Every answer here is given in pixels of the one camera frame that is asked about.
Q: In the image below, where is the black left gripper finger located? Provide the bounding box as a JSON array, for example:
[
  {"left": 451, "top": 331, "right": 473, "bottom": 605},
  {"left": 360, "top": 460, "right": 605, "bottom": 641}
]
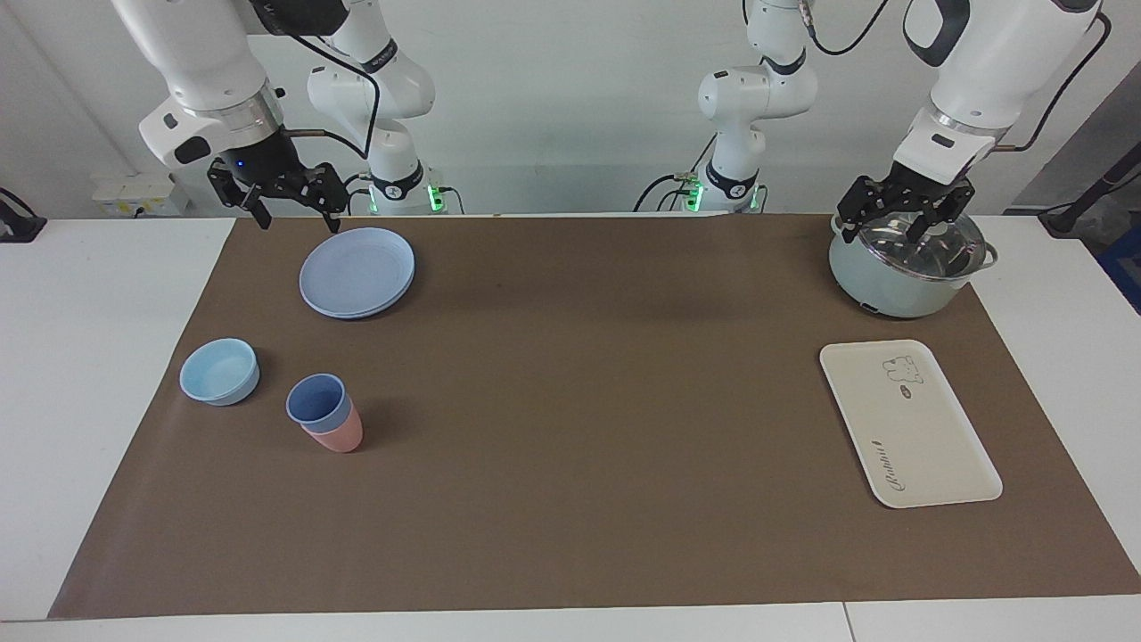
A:
[
  {"left": 836, "top": 176, "right": 892, "bottom": 243},
  {"left": 905, "top": 178, "right": 974, "bottom": 243}
]

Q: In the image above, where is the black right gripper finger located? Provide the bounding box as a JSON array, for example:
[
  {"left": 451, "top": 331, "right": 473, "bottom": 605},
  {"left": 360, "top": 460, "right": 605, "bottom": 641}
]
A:
[
  {"left": 285, "top": 163, "right": 350, "bottom": 235},
  {"left": 207, "top": 160, "right": 273, "bottom": 231}
]

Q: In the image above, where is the blue plastic cup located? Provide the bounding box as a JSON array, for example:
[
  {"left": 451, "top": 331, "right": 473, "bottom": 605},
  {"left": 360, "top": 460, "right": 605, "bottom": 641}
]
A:
[{"left": 285, "top": 373, "right": 350, "bottom": 435}]

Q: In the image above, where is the pink plastic cup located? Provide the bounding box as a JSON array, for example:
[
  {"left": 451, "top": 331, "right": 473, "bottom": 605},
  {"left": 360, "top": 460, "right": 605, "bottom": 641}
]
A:
[{"left": 301, "top": 401, "right": 365, "bottom": 454}]

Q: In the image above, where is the cream rectangular tray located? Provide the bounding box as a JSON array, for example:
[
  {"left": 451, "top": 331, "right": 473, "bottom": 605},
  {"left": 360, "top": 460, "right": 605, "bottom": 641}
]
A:
[{"left": 819, "top": 339, "right": 1004, "bottom": 509}]

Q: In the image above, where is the glass pot lid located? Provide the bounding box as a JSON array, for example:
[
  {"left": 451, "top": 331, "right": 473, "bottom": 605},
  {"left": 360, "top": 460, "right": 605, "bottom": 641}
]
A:
[{"left": 842, "top": 211, "right": 989, "bottom": 282}]

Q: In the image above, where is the blue round plate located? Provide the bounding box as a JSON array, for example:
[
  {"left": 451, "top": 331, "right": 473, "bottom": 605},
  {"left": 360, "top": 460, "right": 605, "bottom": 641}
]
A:
[{"left": 299, "top": 227, "right": 416, "bottom": 320}]

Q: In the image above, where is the pale green cooking pot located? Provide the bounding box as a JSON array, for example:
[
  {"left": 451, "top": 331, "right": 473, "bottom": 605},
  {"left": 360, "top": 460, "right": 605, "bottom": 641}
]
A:
[{"left": 828, "top": 210, "right": 999, "bottom": 319}]

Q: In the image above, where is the white power strip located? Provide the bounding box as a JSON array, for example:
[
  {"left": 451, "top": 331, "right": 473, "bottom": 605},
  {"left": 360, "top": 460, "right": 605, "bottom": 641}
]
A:
[{"left": 92, "top": 174, "right": 190, "bottom": 218}]

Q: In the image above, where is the black stand base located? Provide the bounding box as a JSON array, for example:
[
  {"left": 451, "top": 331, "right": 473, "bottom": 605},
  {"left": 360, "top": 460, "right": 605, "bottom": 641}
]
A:
[{"left": 1038, "top": 165, "right": 1141, "bottom": 237}]

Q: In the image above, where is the light blue bowl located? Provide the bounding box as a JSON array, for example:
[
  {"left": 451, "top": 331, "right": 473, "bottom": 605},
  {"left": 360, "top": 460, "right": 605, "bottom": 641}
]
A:
[{"left": 179, "top": 338, "right": 261, "bottom": 407}]

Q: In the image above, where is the blue box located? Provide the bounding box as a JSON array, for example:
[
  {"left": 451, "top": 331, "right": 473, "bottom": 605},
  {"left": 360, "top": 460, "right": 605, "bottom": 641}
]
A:
[{"left": 1098, "top": 227, "right": 1141, "bottom": 313}]

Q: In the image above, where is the black table clamp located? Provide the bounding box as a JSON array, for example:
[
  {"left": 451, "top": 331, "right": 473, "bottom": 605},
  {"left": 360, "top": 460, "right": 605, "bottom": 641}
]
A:
[{"left": 0, "top": 189, "right": 47, "bottom": 243}]

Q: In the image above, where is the brown table mat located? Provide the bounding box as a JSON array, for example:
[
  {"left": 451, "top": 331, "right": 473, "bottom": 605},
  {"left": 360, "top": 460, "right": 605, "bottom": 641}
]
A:
[{"left": 49, "top": 214, "right": 1141, "bottom": 620}]

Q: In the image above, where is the black base cable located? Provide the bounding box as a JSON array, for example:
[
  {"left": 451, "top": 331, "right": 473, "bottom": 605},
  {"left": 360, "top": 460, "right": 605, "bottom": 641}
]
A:
[
  {"left": 332, "top": 172, "right": 372, "bottom": 217},
  {"left": 635, "top": 134, "right": 716, "bottom": 213}
]

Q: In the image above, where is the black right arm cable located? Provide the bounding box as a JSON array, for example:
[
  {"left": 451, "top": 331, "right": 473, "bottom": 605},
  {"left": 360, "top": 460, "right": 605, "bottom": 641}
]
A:
[{"left": 250, "top": 0, "right": 382, "bottom": 161}]

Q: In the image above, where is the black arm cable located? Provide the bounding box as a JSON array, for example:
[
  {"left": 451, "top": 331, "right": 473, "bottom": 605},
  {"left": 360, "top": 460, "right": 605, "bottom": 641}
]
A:
[
  {"left": 250, "top": 0, "right": 382, "bottom": 161},
  {"left": 802, "top": 0, "right": 1113, "bottom": 152}
]

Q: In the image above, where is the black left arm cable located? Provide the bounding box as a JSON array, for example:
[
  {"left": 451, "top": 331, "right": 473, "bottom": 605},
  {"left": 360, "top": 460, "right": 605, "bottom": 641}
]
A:
[{"left": 802, "top": 0, "right": 1113, "bottom": 152}]

